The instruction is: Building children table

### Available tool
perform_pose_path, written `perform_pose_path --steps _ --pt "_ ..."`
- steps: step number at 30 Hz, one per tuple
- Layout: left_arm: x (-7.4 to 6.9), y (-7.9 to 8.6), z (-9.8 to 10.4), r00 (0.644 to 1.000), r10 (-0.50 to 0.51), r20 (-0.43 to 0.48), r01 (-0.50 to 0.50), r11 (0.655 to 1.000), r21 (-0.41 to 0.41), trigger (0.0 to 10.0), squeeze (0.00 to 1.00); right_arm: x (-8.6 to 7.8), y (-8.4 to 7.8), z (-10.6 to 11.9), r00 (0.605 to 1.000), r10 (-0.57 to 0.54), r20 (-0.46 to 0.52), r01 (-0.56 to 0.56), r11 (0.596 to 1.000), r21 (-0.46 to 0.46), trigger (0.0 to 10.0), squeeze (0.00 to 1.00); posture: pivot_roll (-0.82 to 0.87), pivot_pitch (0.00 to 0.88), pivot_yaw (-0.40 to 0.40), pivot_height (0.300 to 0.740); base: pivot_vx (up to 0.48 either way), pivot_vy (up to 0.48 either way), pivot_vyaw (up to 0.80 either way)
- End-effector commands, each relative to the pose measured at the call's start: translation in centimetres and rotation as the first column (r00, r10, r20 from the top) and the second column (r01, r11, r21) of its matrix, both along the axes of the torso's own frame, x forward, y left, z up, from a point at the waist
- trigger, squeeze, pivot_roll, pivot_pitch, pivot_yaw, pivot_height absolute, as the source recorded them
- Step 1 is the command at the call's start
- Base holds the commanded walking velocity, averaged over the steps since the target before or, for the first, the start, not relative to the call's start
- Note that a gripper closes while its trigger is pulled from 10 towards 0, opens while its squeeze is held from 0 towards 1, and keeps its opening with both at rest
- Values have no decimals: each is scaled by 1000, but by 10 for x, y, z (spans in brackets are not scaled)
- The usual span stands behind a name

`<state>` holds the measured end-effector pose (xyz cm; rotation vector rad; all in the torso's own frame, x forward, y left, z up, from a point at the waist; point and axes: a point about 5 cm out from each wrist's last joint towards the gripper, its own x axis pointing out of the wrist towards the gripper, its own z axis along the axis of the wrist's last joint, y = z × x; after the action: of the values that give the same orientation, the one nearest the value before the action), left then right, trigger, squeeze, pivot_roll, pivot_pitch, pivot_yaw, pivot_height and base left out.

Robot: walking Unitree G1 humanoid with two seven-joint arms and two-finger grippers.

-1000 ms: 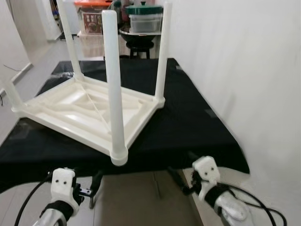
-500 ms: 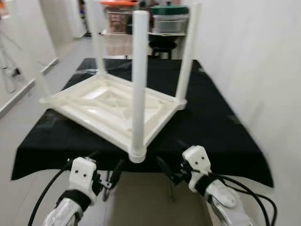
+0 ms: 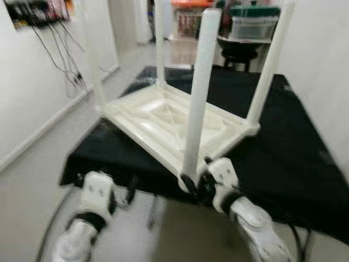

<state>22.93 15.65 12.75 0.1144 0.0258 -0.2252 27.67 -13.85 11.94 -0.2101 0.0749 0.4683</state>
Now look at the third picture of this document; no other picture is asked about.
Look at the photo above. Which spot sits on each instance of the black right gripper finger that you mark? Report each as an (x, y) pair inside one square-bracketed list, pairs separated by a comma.
[(188, 184)]

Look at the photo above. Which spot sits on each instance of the white plastic table top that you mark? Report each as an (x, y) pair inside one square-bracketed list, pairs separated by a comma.
[(158, 120)]

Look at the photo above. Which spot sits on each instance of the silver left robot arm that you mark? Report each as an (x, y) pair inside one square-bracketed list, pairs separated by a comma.
[(79, 240)]

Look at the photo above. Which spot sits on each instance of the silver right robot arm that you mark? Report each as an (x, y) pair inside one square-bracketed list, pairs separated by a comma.
[(256, 229)]

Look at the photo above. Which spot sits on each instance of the grey metal table leg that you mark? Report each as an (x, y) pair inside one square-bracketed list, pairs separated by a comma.
[(155, 213)]

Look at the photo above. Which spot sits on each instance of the black tablecloth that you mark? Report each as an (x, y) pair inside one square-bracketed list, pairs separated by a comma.
[(283, 153)]

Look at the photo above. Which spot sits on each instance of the beige cloth covered table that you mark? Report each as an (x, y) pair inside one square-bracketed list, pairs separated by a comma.
[(181, 52)]

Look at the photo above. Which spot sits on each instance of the clear plastic storage box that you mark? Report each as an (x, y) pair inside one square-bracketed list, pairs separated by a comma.
[(255, 27)]

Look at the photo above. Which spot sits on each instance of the green pot lid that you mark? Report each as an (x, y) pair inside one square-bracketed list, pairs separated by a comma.
[(255, 11)]

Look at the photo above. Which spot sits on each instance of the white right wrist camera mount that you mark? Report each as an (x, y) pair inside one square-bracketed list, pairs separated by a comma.
[(223, 180)]

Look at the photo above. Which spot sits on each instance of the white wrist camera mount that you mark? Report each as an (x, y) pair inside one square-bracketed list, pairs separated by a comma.
[(223, 180), (98, 194)]

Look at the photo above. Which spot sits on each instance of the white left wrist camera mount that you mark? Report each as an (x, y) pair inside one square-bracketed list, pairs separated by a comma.
[(98, 194)]

